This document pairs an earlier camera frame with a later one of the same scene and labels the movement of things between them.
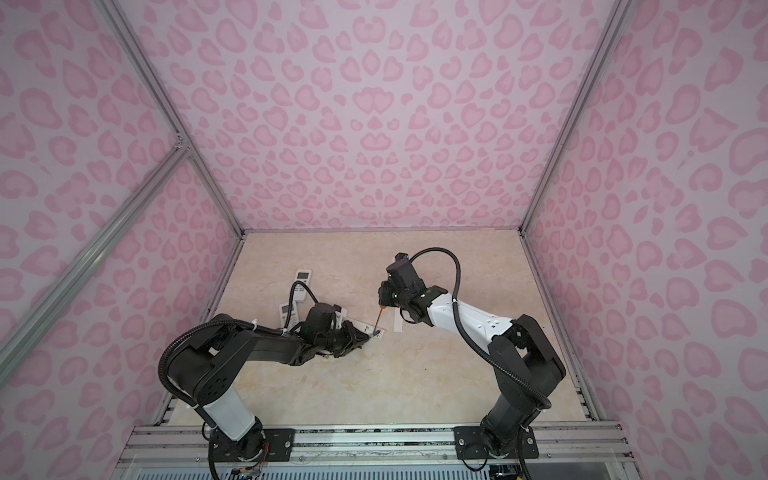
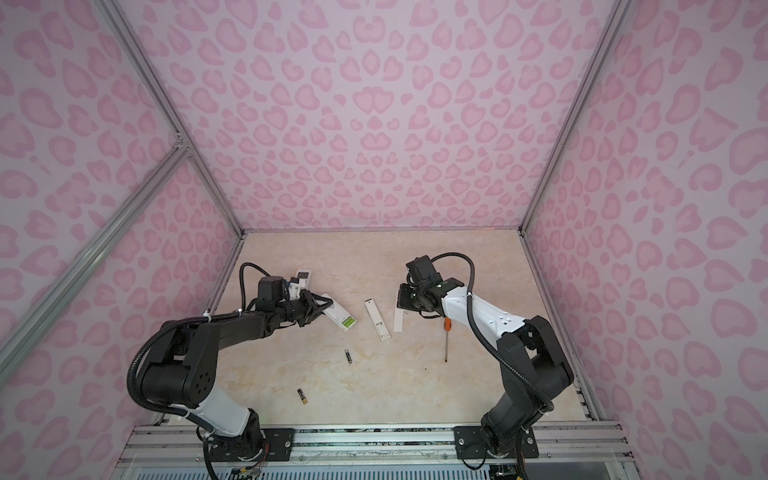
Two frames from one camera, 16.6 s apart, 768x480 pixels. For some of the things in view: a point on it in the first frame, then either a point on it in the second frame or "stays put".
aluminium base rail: [565, 452] stays put
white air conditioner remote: [300, 291] stays put
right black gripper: [383, 297] to [402, 301]
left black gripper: [356, 341] to [310, 313]
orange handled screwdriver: [375, 331] to [447, 327]
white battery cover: [397, 321] stays put
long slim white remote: [367, 329] to [377, 319]
